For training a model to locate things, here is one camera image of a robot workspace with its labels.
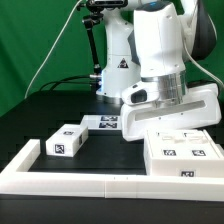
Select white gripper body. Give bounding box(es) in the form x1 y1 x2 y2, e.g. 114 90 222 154
121 83 221 141

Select white cabinet body box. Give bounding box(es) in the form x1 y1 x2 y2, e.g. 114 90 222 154
144 130 224 178

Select small white tagged block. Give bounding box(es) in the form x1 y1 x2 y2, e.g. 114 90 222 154
46 124 88 157

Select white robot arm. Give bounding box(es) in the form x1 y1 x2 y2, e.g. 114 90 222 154
97 0 221 141

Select white flat panel four tags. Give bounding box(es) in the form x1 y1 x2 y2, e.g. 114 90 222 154
81 115 121 131

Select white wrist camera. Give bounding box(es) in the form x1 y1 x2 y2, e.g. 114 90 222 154
122 81 159 106

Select black cable bundle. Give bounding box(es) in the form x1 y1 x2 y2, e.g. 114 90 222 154
39 75 101 92

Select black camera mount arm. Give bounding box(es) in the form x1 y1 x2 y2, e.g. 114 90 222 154
78 0 128 91

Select white cable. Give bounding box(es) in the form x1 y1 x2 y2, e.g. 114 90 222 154
23 0 84 100

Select white U-shaped workspace frame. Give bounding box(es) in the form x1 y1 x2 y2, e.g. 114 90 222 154
0 139 224 202

